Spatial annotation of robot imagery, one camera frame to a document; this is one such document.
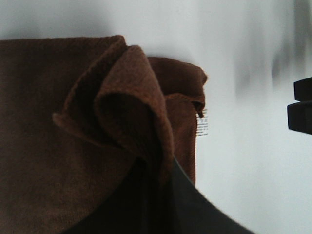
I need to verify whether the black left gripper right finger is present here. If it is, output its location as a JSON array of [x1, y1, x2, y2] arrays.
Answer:
[[170, 159, 253, 234]]

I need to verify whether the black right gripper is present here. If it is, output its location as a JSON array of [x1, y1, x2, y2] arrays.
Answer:
[[287, 77, 312, 134]]

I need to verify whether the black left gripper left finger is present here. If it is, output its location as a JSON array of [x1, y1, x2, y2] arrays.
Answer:
[[65, 159, 175, 234]]

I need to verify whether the brown towel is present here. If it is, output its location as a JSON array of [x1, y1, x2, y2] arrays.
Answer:
[[0, 35, 207, 234]]

